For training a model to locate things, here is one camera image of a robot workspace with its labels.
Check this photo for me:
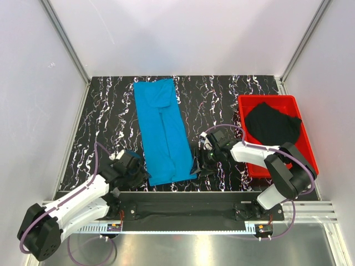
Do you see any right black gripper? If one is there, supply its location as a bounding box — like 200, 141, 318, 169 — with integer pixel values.
190, 147, 222, 177

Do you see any blue t-shirt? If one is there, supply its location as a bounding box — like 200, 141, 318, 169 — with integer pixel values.
134, 79, 197, 186

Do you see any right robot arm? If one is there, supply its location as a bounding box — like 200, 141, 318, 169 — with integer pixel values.
190, 130, 317, 221

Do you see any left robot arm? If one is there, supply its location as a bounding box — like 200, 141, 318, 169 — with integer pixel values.
17, 150, 149, 262

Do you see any black t-shirt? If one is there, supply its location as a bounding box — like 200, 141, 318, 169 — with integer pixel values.
245, 103, 302, 146

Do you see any red plastic bin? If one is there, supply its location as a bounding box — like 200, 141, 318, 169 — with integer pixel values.
237, 95, 319, 178

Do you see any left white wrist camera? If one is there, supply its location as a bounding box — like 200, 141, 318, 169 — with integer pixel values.
109, 149, 125, 161

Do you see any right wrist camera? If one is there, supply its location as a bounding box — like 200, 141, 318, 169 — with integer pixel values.
199, 132, 212, 150

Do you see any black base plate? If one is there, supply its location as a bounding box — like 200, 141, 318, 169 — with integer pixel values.
96, 192, 281, 221

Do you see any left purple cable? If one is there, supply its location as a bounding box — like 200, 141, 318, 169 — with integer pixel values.
18, 141, 119, 264

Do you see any aluminium rail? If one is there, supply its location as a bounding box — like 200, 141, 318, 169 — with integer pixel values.
59, 202, 337, 241

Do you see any left aluminium frame post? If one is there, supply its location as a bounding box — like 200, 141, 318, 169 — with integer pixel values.
40, 0, 92, 86

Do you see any aluminium frame post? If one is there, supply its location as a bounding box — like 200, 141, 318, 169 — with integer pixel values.
40, 0, 92, 86
280, 0, 332, 85

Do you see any right aluminium frame post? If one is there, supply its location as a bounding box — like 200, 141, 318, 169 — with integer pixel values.
280, 0, 332, 85

